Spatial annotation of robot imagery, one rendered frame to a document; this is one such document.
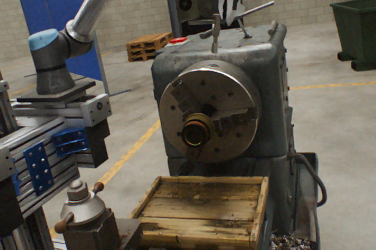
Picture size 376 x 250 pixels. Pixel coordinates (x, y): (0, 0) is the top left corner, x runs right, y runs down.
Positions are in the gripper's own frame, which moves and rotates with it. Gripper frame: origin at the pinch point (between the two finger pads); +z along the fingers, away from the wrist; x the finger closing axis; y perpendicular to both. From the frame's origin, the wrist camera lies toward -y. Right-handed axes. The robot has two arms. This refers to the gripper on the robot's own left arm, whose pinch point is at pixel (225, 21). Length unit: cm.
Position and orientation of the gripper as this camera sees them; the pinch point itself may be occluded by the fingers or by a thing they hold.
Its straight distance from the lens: 119.8
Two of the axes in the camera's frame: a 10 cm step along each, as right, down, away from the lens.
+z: -0.4, 9.3, 3.6
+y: 8.2, -1.7, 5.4
